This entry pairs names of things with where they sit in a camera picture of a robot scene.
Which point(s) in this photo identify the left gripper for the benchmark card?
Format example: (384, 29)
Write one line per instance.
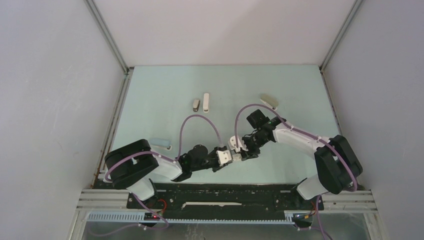
(214, 169)

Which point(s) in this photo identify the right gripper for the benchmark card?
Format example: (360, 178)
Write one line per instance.
(249, 154)

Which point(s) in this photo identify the beige stapler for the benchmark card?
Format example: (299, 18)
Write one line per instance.
(269, 101)

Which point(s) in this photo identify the light blue stapler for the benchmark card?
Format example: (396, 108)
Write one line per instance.
(161, 143)

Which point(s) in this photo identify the white stapler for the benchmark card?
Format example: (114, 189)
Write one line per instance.
(206, 102)

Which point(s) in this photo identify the small grey stapler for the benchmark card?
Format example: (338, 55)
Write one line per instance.
(196, 105)

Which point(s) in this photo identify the white staple box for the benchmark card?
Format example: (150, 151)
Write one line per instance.
(237, 157)

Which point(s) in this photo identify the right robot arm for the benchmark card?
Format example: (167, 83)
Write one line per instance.
(336, 163)

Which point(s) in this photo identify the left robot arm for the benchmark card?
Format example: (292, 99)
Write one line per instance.
(129, 167)

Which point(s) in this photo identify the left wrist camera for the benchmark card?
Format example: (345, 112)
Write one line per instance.
(224, 157)

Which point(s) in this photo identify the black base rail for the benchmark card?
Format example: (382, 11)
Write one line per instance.
(229, 202)

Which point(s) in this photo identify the left aluminium frame post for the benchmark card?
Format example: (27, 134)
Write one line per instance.
(122, 90)

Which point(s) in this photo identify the aluminium frame post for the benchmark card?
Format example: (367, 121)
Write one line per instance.
(122, 90)
(355, 8)

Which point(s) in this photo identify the right aluminium frame post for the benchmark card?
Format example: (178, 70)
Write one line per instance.
(355, 8)

